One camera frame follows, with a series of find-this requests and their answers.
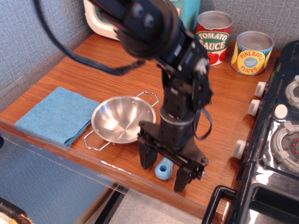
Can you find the orange fuzzy object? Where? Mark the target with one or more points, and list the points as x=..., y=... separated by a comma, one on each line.
x=19, y=219

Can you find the black toy stove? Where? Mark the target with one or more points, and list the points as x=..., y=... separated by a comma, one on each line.
x=267, y=189

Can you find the pineapple slices can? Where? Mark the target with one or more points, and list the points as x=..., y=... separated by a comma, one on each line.
x=252, y=52

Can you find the teal toy microwave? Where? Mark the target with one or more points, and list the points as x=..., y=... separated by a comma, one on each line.
x=188, y=11

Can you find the blue and grey toy spoon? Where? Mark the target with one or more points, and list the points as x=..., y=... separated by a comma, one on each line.
x=163, y=170

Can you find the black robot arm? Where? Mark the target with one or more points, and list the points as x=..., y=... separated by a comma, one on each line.
x=152, y=30

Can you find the folded blue cloth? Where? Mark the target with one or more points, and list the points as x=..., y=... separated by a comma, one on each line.
x=61, y=117

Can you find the steel bowl with handles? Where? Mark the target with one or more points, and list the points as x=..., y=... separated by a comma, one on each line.
x=116, y=120

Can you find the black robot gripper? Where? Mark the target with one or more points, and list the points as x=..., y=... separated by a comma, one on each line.
x=176, y=141

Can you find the tomato sauce can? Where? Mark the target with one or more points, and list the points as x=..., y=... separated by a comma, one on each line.
x=213, y=32

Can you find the white stove knob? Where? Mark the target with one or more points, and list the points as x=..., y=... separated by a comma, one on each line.
x=239, y=149
x=260, y=89
x=253, y=107

